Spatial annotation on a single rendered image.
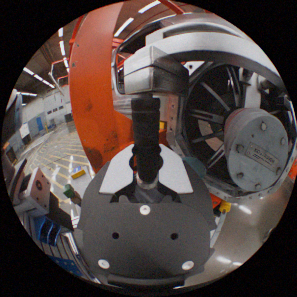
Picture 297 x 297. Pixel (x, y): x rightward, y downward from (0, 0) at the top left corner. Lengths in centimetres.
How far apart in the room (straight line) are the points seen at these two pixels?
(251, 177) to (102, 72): 48
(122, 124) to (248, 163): 44
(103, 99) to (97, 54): 18
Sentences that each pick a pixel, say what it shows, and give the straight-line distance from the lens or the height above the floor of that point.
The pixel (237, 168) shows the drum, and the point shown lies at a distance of 16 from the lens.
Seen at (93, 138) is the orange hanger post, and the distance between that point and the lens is 36.
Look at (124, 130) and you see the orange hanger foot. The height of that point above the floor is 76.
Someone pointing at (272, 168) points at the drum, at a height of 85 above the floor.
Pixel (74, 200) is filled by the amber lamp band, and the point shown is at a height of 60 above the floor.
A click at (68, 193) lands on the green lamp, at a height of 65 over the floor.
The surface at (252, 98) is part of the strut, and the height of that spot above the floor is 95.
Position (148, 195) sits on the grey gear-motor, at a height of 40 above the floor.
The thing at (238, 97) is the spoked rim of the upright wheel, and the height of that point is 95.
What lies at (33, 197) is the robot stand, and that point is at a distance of 33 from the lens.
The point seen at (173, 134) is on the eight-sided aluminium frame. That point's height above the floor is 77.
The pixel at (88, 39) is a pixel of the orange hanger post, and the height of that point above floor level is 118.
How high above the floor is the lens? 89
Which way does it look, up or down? 31 degrees down
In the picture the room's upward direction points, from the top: straight up
